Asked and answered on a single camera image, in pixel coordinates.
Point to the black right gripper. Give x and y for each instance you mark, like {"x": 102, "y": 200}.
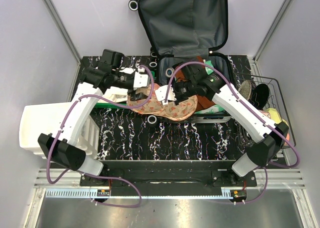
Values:
{"x": 176, "y": 98}

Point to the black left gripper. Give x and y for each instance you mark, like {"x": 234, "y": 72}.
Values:
{"x": 137, "y": 96}

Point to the pink floral garment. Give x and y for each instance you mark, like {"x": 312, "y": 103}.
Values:
{"x": 171, "y": 111}

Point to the brown garment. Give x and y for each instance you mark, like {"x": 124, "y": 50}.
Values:
{"x": 202, "y": 102}

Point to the space astronaut hard-shell suitcase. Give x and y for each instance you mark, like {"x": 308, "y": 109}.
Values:
{"x": 178, "y": 31}

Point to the white towel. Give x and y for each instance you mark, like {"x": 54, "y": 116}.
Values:
{"x": 117, "y": 95}

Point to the teal green garment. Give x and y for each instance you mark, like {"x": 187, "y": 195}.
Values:
{"x": 215, "y": 108}

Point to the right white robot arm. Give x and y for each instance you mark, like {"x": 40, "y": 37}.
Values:
{"x": 268, "y": 136}

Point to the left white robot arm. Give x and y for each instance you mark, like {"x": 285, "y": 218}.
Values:
{"x": 61, "y": 147}

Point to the green plastic tray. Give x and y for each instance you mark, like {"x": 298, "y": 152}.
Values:
{"x": 108, "y": 105}

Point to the blue lid round jar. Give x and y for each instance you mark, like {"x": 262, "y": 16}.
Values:
{"x": 169, "y": 72}

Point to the grey woven round coaster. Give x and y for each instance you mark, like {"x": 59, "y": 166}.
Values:
{"x": 245, "y": 89}

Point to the black round object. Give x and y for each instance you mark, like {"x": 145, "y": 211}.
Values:
{"x": 260, "y": 96}

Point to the yellow mug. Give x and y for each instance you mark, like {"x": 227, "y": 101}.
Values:
{"x": 274, "y": 115}

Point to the white stacked storage bins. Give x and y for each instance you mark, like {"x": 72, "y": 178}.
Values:
{"x": 46, "y": 118}

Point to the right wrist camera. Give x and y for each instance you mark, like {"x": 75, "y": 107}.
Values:
{"x": 194, "y": 72}

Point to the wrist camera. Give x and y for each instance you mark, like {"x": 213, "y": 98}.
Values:
{"x": 194, "y": 72}
{"x": 110, "y": 59}

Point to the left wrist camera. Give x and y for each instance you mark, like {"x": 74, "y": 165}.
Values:
{"x": 110, "y": 59}

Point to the black wire basket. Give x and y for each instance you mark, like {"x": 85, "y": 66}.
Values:
{"x": 275, "y": 99}

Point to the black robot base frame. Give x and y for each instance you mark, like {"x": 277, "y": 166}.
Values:
{"x": 178, "y": 175}

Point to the white cable duct strip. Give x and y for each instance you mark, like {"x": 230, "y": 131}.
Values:
{"x": 128, "y": 193}

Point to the aluminium rail frame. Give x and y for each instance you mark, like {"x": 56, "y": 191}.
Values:
{"x": 185, "y": 129}

